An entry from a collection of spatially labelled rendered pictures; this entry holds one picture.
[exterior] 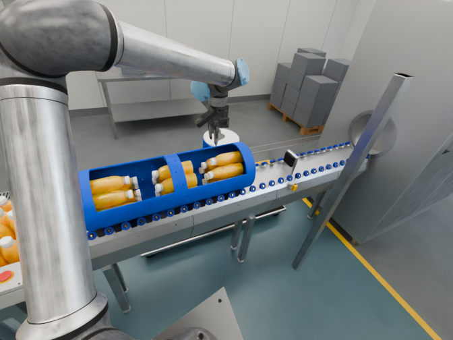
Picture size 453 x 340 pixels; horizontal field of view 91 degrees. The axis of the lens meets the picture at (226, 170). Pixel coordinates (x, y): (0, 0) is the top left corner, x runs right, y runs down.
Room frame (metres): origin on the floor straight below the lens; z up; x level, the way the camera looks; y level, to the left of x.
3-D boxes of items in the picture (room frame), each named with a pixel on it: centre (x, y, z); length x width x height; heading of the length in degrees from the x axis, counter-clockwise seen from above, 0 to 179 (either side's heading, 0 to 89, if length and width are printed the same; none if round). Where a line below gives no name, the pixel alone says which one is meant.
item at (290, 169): (1.32, -0.44, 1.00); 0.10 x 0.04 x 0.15; 31
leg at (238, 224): (1.24, -0.16, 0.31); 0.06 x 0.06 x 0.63; 31
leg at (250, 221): (1.12, -0.23, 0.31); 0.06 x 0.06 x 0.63; 31
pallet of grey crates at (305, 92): (4.40, -1.36, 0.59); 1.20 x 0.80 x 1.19; 29
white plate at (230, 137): (1.51, 0.07, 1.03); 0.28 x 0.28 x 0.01
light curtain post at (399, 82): (1.12, -0.74, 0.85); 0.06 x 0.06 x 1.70; 31
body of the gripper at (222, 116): (1.03, 0.07, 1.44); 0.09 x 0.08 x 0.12; 121
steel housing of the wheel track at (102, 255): (1.18, -0.19, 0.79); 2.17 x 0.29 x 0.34; 121
